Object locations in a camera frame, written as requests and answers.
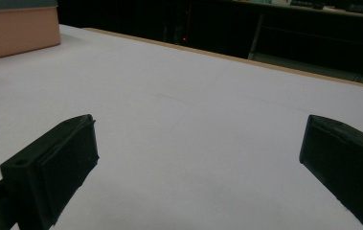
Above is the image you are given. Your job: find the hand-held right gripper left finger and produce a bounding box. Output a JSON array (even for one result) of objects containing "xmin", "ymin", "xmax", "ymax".
[{"xmin": 0, "ymin": 113, "xmax": 101, "ymax": 230}]

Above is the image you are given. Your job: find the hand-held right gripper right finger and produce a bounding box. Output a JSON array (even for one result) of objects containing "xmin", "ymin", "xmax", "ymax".
[{"xmin": 299, "ymin": 114, "xmax": 363, "ymax": 230}]

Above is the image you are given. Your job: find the metal shelf rack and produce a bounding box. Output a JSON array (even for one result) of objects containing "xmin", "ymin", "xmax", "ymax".
[{"xmin": 233, "ymin": 0, "xmax": 363, "ymax": 84}]

